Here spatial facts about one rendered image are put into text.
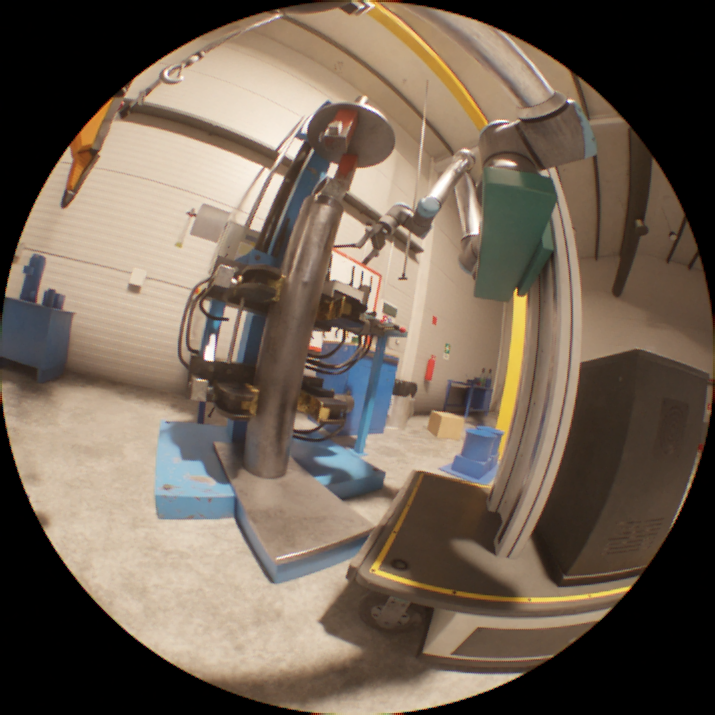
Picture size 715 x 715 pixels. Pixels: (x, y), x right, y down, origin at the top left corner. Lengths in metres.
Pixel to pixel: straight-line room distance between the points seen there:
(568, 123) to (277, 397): 1.25
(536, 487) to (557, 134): 0.78
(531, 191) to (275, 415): 1.07
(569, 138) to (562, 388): 0.56
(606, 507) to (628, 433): 0.15
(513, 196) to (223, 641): 1.18
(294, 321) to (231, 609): 1.03
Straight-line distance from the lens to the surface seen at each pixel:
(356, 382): 2.43
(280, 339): 0.98
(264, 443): 1.05
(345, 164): 1.76
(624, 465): 0.59
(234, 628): 0.78
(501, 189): 0.55
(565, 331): 0.60
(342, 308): 1.06
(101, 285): 3.19
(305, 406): 1.22
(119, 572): 0.92
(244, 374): 1.20
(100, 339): 3.14
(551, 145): 0.70
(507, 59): 0.65
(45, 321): 2.65
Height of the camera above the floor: 0.71
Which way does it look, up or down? 2 degrees up
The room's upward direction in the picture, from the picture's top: 12 degrees clockwise
